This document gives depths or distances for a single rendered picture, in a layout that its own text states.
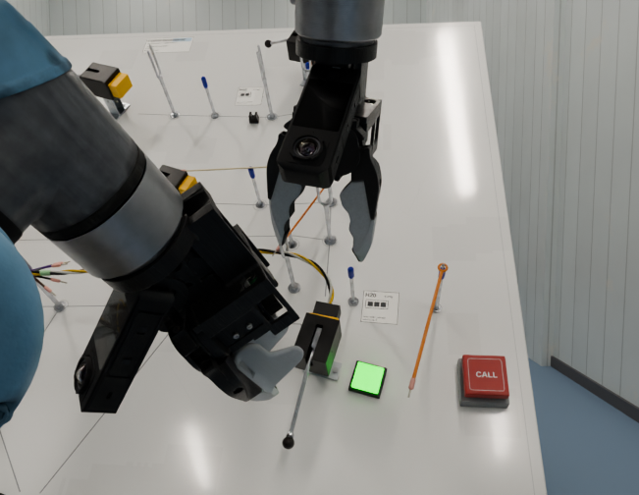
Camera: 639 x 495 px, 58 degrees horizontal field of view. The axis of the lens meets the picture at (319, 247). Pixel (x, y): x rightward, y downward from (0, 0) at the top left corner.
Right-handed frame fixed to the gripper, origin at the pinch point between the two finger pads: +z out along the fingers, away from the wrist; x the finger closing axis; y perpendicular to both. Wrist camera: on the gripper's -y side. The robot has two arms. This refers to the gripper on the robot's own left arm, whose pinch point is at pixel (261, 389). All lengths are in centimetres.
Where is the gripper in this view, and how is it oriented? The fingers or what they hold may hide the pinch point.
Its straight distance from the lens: 52.4
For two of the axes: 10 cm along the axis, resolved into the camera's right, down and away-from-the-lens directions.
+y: 8.2, -5.7, 0.1
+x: -3.9, -5.6, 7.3
